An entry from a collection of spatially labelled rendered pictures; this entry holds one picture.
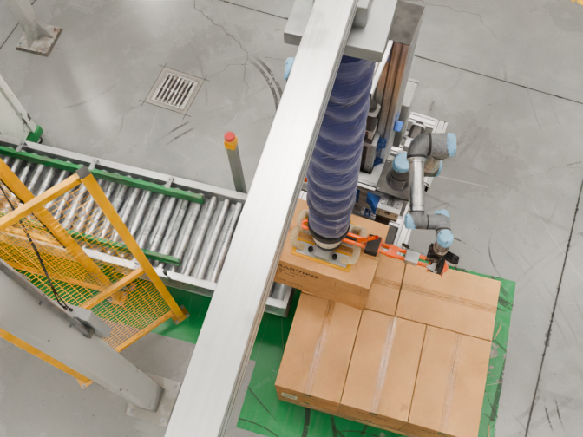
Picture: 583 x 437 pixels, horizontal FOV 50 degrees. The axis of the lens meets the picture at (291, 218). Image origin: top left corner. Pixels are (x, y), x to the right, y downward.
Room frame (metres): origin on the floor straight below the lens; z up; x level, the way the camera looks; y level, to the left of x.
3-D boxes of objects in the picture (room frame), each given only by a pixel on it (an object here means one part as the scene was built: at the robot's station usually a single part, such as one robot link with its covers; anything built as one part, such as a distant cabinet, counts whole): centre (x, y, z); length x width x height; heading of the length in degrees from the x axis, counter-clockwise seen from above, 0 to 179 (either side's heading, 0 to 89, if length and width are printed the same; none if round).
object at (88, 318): (0.80, 0.97, 1.62); 0.20 x 0.05 x 0.30; 71
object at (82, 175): (1.07, 1.15, 1.05); 0.87 x 0.10 x 2.10; 123
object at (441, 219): (1.22, -0.72, 1.50); 0.11 x 0.11 x 0.08; 85
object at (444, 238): (1.13, -0.73, 1.50); 0.09 x 0.08 x 0.11; 175
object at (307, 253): (1.25, -0.16, 1.10); 0.34 x 0.10 x 0.05; 67
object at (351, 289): (1.33, -0.20, 0.87); 0.60 x 0.40 x 0.40; 67
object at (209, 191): (2.11, 0.97, 0.50); 2.31 x 0.05 x 0.19; 71
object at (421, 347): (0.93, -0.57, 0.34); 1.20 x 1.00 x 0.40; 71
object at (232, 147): (2.09, 0.35, 0.50); 0.07 x 0.07 x 1.00; 71
